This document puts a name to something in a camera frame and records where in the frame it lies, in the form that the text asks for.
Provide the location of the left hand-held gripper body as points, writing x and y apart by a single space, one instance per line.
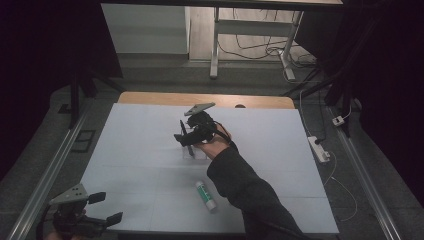
70 196

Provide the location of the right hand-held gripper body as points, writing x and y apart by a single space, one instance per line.
203 128

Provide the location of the black pen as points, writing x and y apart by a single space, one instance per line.
191 151

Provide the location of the person's right hand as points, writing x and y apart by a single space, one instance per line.
215 146

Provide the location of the person's left hand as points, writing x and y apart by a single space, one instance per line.
55 236

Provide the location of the wooden table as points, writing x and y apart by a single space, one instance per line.
150 98

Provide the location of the white green glue stick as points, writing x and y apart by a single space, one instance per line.
205 195

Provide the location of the white table mat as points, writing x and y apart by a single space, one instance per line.
283 143

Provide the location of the black metal stand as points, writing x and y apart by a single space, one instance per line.
346 96
74 100

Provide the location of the white standing desk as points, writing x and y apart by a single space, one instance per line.
250 27

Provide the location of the white power strip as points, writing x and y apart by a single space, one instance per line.
316 148

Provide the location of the small white adapter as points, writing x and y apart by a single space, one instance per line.
338 120

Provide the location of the black curtain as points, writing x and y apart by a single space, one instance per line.
383 50
40 50

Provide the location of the aluminium rail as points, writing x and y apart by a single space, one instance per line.
50 166
366 186

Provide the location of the black floor frame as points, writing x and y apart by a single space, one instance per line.
77 149

